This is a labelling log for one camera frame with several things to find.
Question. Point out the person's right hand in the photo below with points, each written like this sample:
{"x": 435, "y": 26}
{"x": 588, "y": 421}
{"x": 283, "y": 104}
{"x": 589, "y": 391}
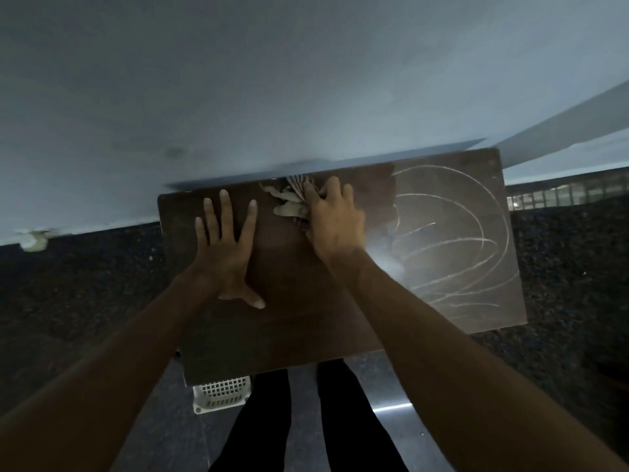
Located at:
{"x": 334, "y": 226}

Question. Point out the person's left hand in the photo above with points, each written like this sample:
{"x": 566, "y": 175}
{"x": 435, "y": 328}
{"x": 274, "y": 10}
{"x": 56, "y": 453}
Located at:
{"x": 221, "y": 260}

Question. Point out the striped brown cleaning cloth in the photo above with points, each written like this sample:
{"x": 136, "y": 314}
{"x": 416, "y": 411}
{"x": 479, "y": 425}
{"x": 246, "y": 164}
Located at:
{"x": 292, "y": 206}

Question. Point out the person's right forearm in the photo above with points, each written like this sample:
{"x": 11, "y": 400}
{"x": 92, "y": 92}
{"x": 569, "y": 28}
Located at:
{"x": 442, "y": 378}

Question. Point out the person's left forearm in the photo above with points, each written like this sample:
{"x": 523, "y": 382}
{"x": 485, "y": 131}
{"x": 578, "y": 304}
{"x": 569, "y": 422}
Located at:
{"x": 98, "y": 378}

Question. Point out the person's black trousers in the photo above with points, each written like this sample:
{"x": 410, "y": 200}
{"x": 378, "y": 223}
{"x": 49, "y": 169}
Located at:
{"x": 255, "y": 427}

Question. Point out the dark wooden table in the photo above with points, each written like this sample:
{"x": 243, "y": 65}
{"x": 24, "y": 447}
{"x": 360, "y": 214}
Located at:
{"x": 295, "y": 299}

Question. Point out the white plastic lattice basket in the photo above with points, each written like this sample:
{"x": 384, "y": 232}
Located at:
{"x": 221, "y": 393}

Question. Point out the white plaster lump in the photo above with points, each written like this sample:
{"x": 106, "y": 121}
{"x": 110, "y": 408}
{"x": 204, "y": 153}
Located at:
{"x": 34, "y": 240}

